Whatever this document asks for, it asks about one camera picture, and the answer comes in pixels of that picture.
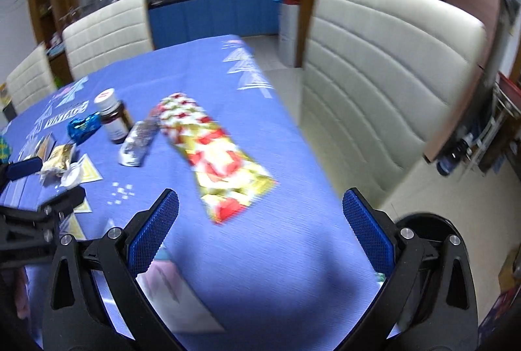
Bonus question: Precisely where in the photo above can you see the white plastic lid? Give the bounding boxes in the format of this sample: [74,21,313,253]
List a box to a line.
[60,163,83,189]

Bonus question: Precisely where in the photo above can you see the gold foil wrapper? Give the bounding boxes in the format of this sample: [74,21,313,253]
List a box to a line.
[40,143,76,176]

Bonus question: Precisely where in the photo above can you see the blue foil candy wrapper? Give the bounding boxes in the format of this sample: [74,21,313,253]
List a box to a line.
[67,113,102,145]

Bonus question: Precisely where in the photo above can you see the silver pill blister pack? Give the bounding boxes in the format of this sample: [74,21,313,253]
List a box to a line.
[118,118,159,168]

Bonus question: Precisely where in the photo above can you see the brown medicine bottle white cap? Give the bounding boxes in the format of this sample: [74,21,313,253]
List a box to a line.
[93,88,134,144]

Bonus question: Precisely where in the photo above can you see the red yellow snack wrapper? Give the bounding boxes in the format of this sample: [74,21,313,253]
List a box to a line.
[155,92,276,224]

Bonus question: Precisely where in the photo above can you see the black round trash bin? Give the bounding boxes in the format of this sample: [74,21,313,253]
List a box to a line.
[397,212,477,338]

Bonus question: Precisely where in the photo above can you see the beaded tissue box cover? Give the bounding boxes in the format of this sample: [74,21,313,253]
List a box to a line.
[0,136,12,164]

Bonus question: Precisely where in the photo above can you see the cream chair far left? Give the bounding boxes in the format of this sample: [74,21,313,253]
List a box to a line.
[6,44,57,114]

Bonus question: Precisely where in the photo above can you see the cream chair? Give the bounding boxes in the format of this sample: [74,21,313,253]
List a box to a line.
[62,0,154,80]
[299,0,486,206]
[6,44,57,114]

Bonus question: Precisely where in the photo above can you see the blue patterned tablecloth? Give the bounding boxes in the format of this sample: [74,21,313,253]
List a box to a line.
[6,36,379,350]

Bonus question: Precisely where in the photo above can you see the cream chair far middle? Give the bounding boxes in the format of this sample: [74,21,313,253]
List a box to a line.
[62,0,154,80]

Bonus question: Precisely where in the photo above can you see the blue kitchen counter cabinet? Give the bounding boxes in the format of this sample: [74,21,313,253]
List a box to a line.
[148,0,280,48]

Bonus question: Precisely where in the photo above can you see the cream chair right side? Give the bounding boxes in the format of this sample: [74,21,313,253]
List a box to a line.
[299,0,486,206]

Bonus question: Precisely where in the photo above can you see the white appliance red lid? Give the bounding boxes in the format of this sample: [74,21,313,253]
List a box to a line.
[278,0,299,68]

